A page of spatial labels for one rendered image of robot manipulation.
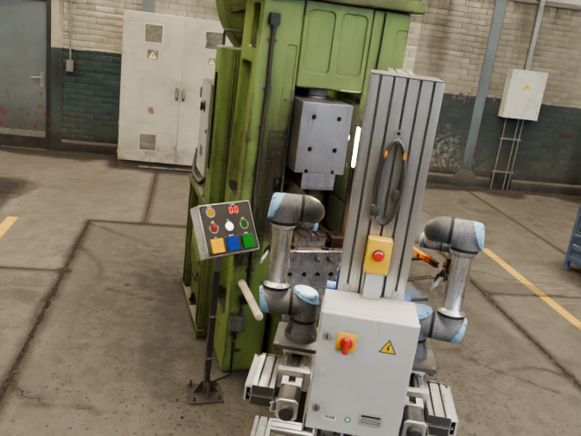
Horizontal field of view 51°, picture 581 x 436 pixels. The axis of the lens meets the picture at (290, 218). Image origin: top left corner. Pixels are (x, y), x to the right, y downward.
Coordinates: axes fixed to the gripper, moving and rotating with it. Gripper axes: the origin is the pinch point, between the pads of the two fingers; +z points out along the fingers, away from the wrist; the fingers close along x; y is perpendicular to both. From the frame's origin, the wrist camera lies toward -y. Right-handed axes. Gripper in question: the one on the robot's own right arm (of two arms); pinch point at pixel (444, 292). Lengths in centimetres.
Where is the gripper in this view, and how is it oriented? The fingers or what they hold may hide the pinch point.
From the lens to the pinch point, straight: 330.5
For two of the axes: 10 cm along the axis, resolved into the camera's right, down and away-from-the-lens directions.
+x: 9.9, 1.5, -0.7
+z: -1.2, 9.5, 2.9
